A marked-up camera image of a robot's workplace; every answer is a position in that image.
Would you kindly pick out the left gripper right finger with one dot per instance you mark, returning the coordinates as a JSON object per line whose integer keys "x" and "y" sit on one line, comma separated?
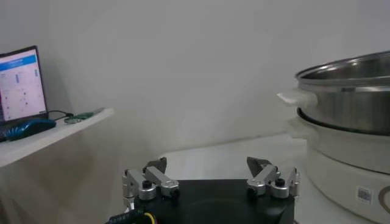
{"x": 263, "y": 178}

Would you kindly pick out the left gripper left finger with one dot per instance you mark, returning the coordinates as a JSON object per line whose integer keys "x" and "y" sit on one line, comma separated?
{"x": 163, "y": 180}

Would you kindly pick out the stainless steel steamer basket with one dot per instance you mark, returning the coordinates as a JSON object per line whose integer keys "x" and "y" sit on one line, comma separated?
{"x": 350, "y": 106}

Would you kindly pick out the white electric cooker base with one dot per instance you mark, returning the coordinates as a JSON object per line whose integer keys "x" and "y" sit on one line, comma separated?
{"x": 341, "y": 170}

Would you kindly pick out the white side table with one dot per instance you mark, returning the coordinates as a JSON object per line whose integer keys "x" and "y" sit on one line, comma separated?
{"x": 45, "y": 140}

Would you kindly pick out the blue computer mouse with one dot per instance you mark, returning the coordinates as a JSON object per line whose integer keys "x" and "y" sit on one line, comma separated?
{"x": 30, "y": 128}

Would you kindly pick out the black laptop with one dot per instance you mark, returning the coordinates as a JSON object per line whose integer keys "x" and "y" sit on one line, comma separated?
{"x": 21, "y": 85}

